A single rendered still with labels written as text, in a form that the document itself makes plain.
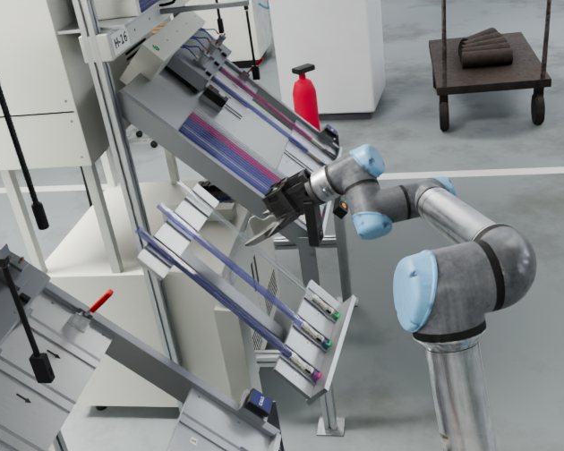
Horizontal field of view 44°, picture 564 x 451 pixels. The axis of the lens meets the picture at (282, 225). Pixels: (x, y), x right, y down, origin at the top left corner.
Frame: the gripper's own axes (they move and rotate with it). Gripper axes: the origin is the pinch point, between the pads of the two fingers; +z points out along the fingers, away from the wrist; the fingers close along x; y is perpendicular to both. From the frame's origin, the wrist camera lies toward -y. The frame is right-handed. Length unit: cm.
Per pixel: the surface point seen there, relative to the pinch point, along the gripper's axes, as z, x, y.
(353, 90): 70, -323, -45
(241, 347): 13.8, 14.0, -19.2
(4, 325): 10, 61, 25
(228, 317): 11.0, 14.1, -10.7
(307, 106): 73, -248, -24
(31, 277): 12, 49, 27
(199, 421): 5.3, 47.8, -12.6
